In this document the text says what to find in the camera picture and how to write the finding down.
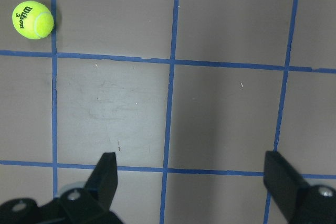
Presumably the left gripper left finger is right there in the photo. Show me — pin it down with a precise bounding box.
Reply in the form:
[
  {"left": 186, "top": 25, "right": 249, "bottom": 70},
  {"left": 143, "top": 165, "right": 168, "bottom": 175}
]
[{"left": 60, "top": 152, "right": 118, "bottom": 216}]

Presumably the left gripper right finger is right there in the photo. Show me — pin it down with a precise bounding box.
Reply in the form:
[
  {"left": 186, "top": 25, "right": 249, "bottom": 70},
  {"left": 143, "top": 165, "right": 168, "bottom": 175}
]
[{"left": 263, "top": 151, "right": 335, "bottom": 223}]

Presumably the tennis ball near left gripper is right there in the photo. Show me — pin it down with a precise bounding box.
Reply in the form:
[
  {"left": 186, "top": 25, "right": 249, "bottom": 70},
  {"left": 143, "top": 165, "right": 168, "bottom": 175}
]
[{"left": 12, "top": 1, "right": 54, "bottom": 40}]

